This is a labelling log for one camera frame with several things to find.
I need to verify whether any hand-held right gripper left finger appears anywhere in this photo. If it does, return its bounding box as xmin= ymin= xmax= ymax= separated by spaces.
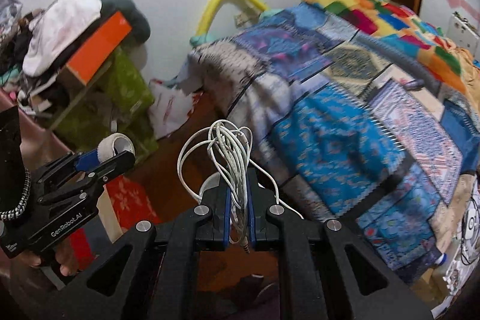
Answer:
xmin=64 ymin=170 xmax=233 ymax=320

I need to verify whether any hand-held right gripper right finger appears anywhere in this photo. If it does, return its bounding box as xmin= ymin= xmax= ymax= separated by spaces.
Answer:
xmin=245 ymin=168 xmax=432 ymax=320

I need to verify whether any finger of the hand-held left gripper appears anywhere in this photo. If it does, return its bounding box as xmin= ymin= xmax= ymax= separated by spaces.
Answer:
xmin=35 ymin=151 xmax=100 ymax=189
xmin=39 ymin=152 xmax=136 ymax=206

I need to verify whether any clear tape roll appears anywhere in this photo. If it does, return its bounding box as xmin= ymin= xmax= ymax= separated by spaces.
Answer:
xmin=97 ymin=133 xmax=135 ymax=161

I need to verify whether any white cable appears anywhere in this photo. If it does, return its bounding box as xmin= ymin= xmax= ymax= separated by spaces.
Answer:
xmin=177 ymin=119 xmax=304 ymax=255

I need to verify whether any person's left forearm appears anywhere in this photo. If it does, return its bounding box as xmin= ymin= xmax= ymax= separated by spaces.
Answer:
xmin=0 ymin=106 xmax=31 ymax=221

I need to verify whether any person's left hand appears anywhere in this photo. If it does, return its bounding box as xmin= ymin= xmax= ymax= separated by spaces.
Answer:
xmin=19 ymin=238 xmax=81 ymax=276

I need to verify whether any red floral mat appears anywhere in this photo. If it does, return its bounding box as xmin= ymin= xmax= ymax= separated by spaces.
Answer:
xmin=69 ymin=175 xmax=162 ymax=268

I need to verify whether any green patterned bag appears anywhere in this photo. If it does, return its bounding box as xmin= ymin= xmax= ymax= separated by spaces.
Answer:
xmin=49 ymin=48 xmax=158 ymax=159

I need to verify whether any white plastic bag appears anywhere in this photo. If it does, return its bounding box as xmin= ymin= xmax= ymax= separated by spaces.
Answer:
xmin=148 ymin=78 xmax=203 ymax=139

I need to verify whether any blue patchwork bed sheet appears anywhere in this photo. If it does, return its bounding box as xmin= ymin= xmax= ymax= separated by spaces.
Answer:
xmin=187 ymin=1 xmax=480 ymax=283

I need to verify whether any orange cardboard box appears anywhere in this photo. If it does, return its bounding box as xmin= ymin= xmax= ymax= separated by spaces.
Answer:
xmin=67 ymin=12 xmax=133 ymax=84

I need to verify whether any pile of mixed clothes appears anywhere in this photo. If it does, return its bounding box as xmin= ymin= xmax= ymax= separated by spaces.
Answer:
xmin=0 ymin=0 xmax=46 ymax=118

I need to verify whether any white cloth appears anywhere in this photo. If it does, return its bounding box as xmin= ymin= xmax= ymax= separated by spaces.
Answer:
xmin=22 ymin=0 xmax=102 ymax=77

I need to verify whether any yellow foam tube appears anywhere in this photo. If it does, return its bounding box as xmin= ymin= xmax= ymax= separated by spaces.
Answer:
xmin=193 ymin=0 xmax=269 ymax=37

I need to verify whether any white round device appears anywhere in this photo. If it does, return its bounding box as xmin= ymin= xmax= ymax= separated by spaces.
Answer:
xmin=455 ymin=193 xmax=480 ymax=268

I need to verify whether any colourful patchwork blanket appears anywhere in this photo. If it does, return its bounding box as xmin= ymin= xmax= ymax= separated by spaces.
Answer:
xmin=303 ymin=0 xmax=480 ymax=99

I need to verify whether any small white cabinet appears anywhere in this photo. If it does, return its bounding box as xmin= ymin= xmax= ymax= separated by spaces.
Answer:
xmin=448 ymin=12 xmax=480 ymax=58

